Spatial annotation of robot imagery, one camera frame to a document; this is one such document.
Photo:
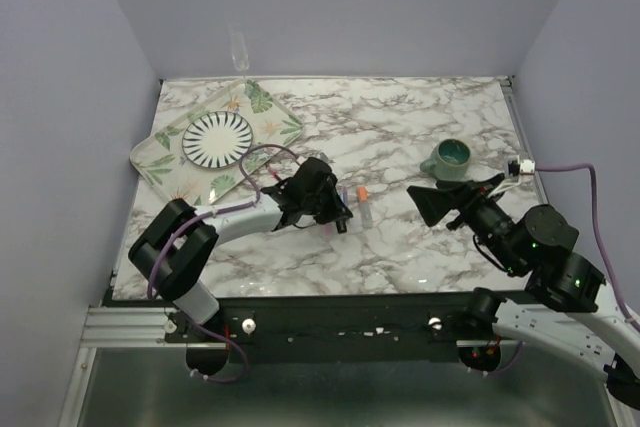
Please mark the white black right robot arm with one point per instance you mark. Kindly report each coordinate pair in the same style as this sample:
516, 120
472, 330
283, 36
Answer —
540, 248

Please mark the floral rectangular tray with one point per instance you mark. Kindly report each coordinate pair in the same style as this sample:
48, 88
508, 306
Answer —
160, 160

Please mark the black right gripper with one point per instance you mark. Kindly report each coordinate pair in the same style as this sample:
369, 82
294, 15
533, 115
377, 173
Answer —
432, 203

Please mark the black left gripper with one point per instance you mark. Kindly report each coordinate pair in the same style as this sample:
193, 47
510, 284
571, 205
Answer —
337, 210

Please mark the blue black highlighter pen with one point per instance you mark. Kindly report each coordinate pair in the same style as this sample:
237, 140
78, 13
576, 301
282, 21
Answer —
342, 226

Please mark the orange pen cap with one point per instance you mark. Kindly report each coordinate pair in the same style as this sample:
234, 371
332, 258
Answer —
362, 194

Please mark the clear champagne glass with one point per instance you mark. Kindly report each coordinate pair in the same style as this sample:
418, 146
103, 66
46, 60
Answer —
239, 50

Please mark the blue striped white plate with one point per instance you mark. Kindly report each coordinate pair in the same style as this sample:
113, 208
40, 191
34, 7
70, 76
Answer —
217, 140

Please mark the orange clear marker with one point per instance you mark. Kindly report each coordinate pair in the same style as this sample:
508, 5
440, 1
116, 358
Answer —
366, 214

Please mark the pink highlighter pen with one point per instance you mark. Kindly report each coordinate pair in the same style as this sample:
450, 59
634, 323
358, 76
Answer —
328, 231

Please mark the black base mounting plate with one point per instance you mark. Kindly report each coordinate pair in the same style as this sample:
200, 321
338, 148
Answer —
439, 327

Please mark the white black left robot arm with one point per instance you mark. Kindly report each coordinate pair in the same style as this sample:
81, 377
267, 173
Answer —
173, 250

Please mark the green ceramic cup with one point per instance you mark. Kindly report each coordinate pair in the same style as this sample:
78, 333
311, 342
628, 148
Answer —
449, 161

